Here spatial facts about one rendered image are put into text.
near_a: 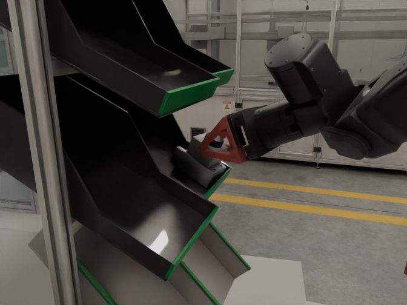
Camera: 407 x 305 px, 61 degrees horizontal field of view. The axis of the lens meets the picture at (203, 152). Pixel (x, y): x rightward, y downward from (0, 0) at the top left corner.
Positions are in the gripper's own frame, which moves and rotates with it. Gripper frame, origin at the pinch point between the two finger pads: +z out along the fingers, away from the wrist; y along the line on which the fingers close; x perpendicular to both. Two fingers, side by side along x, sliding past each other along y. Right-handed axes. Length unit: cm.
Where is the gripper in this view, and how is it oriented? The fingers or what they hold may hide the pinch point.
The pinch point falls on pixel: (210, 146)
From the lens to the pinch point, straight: 53.5
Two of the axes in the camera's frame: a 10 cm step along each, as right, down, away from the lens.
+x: 3.3, 9.4, 0.2
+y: -4.9, 1.9, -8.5
